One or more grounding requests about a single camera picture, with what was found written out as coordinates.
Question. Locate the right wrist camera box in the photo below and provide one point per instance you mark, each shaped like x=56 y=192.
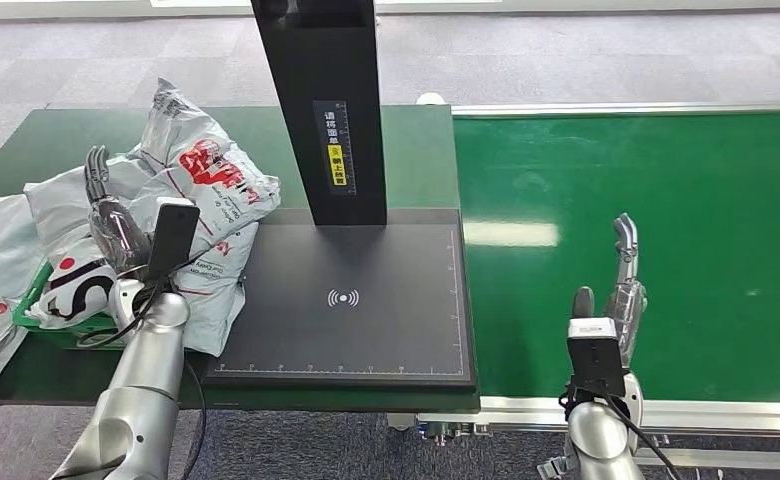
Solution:
x=595 y=358

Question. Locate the black inbound scanner machine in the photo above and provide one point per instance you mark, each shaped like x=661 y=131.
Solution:
x=377 y=318

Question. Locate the green conveyor belt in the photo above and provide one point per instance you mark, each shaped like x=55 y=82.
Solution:
x=695 y=199

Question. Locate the black yellow label strip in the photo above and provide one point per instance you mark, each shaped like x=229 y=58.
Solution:
x=336 y=146

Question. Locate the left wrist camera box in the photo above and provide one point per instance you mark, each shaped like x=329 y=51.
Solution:
x=172 y=238

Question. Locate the crumpled grey courier package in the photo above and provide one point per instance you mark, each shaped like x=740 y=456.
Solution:
x=59 y=199

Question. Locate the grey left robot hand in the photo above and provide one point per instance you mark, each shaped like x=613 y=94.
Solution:
x=118 y=232

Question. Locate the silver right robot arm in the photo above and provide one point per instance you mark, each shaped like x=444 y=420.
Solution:
x=595 y=437

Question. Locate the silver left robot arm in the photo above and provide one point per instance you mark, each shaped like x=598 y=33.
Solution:
x=145 y=371

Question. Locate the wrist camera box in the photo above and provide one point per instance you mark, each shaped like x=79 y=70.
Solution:
x=595 y=358
x=172 y=238

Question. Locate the small white round cap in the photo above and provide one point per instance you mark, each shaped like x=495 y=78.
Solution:
x=430 y=99

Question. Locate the grey package red city print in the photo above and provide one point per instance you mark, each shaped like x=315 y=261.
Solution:
x=211 y=166

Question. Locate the green plastic crate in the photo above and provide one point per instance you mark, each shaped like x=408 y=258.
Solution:
x=59 y=335

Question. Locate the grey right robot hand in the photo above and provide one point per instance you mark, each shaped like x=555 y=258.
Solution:
x=628 y=305

